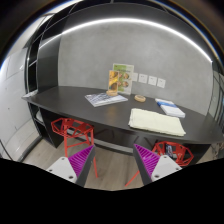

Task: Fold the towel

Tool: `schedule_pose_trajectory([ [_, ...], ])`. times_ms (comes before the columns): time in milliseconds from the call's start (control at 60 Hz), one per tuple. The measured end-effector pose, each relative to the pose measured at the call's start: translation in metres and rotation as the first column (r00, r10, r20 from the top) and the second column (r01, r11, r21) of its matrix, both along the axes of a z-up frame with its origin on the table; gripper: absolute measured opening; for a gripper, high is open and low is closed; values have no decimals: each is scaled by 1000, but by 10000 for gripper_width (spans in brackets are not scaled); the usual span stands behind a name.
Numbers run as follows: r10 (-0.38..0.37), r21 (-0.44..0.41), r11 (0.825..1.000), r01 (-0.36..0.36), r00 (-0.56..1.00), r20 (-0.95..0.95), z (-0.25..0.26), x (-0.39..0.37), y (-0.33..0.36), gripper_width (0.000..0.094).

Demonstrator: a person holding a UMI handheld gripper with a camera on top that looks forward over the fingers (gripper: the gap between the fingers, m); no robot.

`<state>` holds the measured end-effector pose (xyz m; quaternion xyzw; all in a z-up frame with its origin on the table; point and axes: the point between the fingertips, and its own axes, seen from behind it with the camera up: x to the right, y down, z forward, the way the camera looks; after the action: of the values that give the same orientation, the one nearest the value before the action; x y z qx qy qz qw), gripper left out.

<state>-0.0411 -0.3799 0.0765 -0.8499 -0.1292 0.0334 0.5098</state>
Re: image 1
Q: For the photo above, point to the round wooden coaster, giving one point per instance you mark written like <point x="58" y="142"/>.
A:
<point x="140" y="98"/>

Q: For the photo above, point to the orange brochure stand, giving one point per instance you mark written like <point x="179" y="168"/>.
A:
<point x="113" y="83"/>

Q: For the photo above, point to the curved LED light strip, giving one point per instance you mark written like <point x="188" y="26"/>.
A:
<point x="131" y="21"/>

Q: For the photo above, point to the red metal stool left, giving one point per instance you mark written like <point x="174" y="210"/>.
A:
<point x="70" y="128"/>

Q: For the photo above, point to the white wall socket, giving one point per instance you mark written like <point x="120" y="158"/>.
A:
<point x="152" y="80"/>
<point x="161" y="83"/>
<point x="135" y="77"/>
<point x="143" y="78"/>

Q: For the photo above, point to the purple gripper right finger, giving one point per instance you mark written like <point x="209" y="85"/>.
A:
<point x="153" y="167"/>

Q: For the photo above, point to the white blue book stack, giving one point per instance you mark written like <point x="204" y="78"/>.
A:
<point x="170" y="108"/>

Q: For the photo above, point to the red metal stool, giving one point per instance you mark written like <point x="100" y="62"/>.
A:
<point x="70" y="128"/>
<point x="177" y="152"/>

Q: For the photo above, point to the blue grey magazine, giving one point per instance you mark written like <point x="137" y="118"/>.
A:
<point x="102" y="99"/>

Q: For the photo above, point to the cream folded towel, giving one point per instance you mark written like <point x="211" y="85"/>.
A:
<point x="155" y="122"/>

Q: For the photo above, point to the red metal stool right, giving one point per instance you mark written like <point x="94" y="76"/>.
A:
<point x="177" y="152"/>

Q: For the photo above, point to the green white poster sheet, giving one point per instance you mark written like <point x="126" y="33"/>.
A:
<point x="124" y="78"/>

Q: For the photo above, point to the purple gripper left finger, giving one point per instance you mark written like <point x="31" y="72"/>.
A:
<point x="75" y="168"/>

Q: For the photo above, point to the black shelving unit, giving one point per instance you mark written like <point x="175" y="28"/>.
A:
<point x="41" y="71"/>

